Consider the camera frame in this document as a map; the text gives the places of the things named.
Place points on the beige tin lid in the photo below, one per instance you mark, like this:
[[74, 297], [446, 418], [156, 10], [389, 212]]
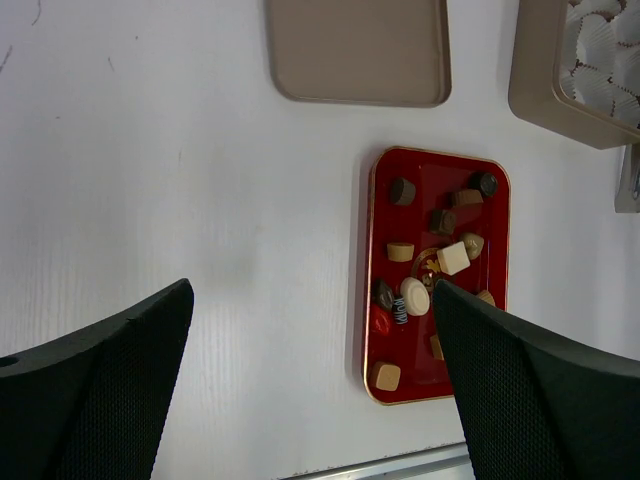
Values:
[[383, 53]]

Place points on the tan chocolate cup right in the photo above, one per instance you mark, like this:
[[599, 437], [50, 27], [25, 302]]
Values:
[[487, 297]]

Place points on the tan round chocolate cup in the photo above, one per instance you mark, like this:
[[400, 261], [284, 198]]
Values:
[[400, 252]]

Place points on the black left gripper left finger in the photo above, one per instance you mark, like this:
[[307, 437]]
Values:
[[93, 404]]

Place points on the white round chocolate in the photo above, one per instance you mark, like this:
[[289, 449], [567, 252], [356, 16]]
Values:
[[416, 297]]

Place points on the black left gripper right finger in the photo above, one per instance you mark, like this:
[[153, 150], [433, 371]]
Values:
[[534, 404]]

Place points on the aluminium frame rail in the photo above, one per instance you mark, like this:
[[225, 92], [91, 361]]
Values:
[[445, 462]]

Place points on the metal serving tongs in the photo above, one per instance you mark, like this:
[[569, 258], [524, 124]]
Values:
[[628, 194]]

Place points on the dark square chocolate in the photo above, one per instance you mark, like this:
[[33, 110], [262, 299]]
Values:
[[442, 222]]

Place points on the dark round ridged chocolate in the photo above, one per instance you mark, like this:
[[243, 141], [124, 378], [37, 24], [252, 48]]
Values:
[[485, 182]]

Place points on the tan square chocolate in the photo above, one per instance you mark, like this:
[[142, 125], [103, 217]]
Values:
[[436, 348], [385, 376]]

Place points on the white square chocolate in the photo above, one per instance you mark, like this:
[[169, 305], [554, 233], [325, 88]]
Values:
[[453, 258]]

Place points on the beige heart chocolate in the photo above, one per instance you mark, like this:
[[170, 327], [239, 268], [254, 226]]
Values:
[[473, 243]]

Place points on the tan square chocolate lower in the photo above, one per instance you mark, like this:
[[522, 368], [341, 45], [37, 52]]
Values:
[[436, 348]]

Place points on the black white striped chocolate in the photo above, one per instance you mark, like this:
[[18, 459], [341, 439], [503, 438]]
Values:
[[399, 311]]

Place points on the beige tin box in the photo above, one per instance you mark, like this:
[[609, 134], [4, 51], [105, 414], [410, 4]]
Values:
[[575, 70]]

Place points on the dark round chocolate cup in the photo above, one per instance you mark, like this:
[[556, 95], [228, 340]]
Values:
[[402, 192]]

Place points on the light brown chocolate block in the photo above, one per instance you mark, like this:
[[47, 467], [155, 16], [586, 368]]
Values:
[[466, 197]]

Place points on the red rectangular tray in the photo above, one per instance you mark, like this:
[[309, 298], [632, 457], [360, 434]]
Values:
[[436, 176]]

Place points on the dark oval chocolate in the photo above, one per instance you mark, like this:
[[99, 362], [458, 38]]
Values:
[[383, 295]]

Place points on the red wrapped chocolate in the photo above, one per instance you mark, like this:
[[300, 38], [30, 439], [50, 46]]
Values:
[[379, 321]]

